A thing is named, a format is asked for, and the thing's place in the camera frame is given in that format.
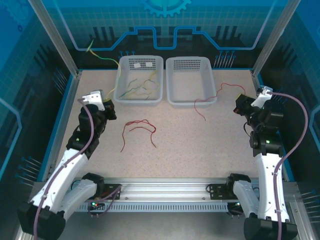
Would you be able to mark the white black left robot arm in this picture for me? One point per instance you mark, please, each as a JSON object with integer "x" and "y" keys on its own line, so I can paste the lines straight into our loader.
{"x": 72, "y": 162}

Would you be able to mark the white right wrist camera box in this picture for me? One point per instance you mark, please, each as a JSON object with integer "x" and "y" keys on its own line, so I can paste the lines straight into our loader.
{"x": 261, "y": 98}

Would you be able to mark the plain white perforated basket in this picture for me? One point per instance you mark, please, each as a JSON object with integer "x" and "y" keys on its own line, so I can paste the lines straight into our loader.
{"x": 190, "y": 103}

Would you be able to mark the aluminium base beam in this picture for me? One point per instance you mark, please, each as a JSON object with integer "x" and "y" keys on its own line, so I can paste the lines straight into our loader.
{"x": 162, "y": 187}

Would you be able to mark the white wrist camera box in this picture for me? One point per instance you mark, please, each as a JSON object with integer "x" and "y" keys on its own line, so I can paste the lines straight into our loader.
{"x": 261, "y": 98}
{"x": 93, "y": 98}

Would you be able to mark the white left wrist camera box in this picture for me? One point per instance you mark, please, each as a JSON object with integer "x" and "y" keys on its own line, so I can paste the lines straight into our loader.
{"x": 93, "y": 98}

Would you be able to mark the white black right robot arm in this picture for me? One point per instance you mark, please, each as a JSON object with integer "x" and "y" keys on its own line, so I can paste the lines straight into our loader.
{"x": 267, "y": 175}

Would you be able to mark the white perforated basket with labels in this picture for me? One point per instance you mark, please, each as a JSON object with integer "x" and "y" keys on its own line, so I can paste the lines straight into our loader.
{"x": 140, "y": 101}

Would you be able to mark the aluminium frame post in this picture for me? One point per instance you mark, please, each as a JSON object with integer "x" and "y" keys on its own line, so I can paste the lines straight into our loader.
{"x": 55, "y": 37}
{"x": 275, "y": 37}

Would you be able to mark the small LED connector board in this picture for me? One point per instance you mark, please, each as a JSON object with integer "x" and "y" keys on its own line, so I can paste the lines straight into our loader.
{"x": 96, "y": 205}
{"x": 236, "y": 206}

